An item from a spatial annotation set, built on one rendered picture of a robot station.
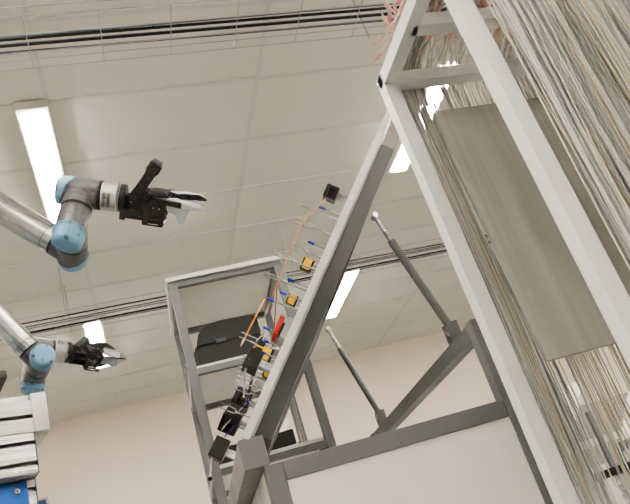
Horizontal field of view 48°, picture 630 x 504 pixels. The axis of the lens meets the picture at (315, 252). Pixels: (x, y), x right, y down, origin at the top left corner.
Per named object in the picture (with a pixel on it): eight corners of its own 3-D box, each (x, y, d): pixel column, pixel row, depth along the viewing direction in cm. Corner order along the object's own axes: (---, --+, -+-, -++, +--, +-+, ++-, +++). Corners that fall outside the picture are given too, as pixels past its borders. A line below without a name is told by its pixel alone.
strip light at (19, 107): (15, 112, 381) (13, 102, 383) (50, 229, 491) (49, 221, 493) (48, 108, 385) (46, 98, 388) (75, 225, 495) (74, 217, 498)
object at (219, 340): (196, 368, 288) (186, 325, 296) (195, 386, 308) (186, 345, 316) (268, 352, 296) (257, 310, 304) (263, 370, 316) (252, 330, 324)
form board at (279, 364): (231, 516, 252) (226, 514, 252) (332, 281, 301) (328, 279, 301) (249, 440, 149) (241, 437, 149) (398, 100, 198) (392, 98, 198)
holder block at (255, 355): (254, 376, 188) (240, 370, 188) (262, 359, 191) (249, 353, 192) (256, 369, 185) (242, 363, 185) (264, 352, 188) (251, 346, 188)
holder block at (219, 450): (230, 491, 203) (198, 477, 204) (247, 451, 209) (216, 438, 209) (230, 488, 199) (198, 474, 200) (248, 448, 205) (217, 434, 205)
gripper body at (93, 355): (100, 373, 244) (65, 368, 238) (96, 362, 251) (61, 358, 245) (106, 352, 243) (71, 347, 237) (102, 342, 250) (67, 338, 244)
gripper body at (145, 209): (169, 219, 184) (122, 212, 182) (172, 187, 181) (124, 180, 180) (165, 228, 177) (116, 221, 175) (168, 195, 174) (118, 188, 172)
